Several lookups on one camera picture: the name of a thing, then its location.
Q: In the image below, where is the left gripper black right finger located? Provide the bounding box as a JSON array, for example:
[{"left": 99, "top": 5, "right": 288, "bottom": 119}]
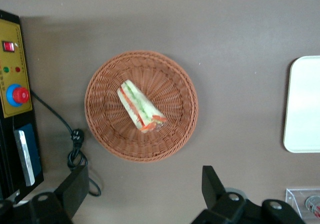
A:
[{"left": 191, "top": 165, "right": 249, "bottom": 224}]

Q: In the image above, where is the clear acrylic bottle rack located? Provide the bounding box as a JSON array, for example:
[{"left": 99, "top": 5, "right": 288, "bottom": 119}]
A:
[{"left": 285, "top": 188, "right": 320, "bottom": 221}]

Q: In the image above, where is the red emergency stop button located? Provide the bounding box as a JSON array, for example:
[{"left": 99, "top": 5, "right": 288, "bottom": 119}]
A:
[{"left": 6, "top": 83, "right": 30, "bottom": 107}]

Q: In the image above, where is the black machine with yellow panel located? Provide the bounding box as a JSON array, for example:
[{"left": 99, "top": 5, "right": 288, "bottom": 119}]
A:
[{"left": 0, "top": 9, "right": 45, "bottom": 205}]

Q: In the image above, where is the cream rectangular plastic tray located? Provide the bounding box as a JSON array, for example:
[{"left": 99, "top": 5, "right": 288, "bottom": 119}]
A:
[{"left": 283, "top": 55, "right": 320, "bottom": 154}]

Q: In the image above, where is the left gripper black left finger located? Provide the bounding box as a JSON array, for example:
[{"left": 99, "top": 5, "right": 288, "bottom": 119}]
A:
[{"left": 29, "top": 165, "right": 90, "bottom": 224}]

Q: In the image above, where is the triangular sandwich with vegetable filling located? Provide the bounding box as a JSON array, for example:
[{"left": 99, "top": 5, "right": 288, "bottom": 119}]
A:
[{"left": 116, "top": 79, "right": 168, "bottom": 134}]

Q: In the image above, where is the black power cable with plug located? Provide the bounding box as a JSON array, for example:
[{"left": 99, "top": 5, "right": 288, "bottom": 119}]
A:
[{"left": 29, "top": 90, "right": 102, "bottom": 197}]

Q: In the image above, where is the round brown wicker basket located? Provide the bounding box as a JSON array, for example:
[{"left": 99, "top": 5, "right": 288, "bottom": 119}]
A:
[{"left": 84, "top": 50, "right": 200, "bottom": 163}]

